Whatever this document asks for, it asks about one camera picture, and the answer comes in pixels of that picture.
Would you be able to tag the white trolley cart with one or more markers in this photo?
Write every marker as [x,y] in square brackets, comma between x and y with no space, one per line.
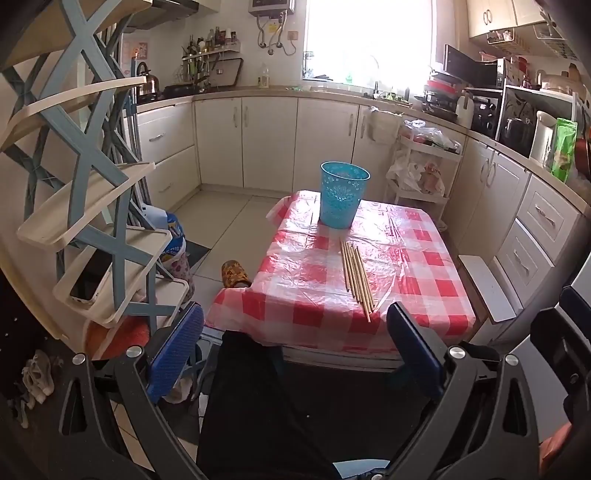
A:
[418,196]

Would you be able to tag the white plastic jug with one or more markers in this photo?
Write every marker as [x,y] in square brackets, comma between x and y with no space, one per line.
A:
[464,113]

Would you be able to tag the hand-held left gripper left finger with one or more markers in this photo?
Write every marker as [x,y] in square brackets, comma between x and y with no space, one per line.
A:
[178,346]

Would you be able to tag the wall spice rack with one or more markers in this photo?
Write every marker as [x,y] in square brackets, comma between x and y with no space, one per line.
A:
[212,46]

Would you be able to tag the person's right hand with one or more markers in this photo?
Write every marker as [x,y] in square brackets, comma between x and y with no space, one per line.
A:
[556,445]

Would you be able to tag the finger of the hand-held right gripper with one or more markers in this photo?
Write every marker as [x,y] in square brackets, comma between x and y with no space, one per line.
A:
[558,341]
[570,300]

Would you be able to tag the clear plastic bag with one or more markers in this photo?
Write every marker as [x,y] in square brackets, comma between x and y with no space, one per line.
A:
[427,134]

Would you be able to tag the green packet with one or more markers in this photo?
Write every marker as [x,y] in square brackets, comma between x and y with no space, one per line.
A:
[564,152]

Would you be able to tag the range hood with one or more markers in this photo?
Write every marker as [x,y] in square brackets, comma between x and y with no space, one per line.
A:
[161,14]

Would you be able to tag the wall water heater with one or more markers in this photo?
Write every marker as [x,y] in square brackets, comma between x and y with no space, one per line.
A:
[271,5]

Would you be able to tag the white smartphone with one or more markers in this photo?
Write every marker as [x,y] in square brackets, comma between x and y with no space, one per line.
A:
[90,281]

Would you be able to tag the blue printed plastic bag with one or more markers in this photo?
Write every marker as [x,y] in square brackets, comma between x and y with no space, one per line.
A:
[175,251]

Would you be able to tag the cream kitchen base cabinets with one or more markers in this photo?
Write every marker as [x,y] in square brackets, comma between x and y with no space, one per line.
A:
[268,138]

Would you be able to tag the stacked pots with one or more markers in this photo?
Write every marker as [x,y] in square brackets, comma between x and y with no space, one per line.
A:
[438,99]

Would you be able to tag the black gas stove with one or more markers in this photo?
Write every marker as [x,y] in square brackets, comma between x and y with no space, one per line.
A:
[180,88]

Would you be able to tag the black microwave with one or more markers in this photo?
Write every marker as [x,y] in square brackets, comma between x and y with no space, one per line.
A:
[466,64]

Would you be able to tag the metal faucet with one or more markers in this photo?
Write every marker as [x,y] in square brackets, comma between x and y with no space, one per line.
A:
[376,85]

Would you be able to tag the dark doormat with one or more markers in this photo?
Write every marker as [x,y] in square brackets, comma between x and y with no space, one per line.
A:
[198,256]

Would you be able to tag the teal plastic basket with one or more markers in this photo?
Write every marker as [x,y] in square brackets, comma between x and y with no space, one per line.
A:
[344,194]

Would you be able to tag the kitchen window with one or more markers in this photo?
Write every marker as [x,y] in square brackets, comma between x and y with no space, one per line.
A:
[369,37]

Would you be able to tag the patterned slipper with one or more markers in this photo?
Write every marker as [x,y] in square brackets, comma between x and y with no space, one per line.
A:
[235,274]

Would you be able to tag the cream wall cabinet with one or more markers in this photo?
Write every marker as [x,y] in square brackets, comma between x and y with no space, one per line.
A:
[498,16]

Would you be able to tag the red checked tablecloth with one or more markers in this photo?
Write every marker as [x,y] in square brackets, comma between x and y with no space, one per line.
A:
[415,277]

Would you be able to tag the clear plastic bottle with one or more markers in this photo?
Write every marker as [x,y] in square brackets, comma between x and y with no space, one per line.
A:
[263,77]

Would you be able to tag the wooden chopstick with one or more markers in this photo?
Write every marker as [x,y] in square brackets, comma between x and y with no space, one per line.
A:
[367,279]
[362,286]
[344,265]
[355,272]
[350,270]

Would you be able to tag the orange cloth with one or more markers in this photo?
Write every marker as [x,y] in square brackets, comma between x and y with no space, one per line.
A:
[124,334]

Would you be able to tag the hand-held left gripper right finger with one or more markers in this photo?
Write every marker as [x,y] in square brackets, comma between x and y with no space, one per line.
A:
[415,346]

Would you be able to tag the large black oven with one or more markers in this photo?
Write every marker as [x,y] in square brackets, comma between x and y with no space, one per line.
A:
[521,120]

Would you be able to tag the white plastic bag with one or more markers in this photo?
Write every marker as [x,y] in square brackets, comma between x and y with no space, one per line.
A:
[405,171]

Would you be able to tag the white plastic stool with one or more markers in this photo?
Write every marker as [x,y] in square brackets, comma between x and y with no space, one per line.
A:
[489,286]

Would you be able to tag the metal kettle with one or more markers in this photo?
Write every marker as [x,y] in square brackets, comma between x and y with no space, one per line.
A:
[148,85]

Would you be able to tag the blue and cream shelf rack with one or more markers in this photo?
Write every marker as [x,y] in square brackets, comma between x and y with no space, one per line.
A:
[92,207]

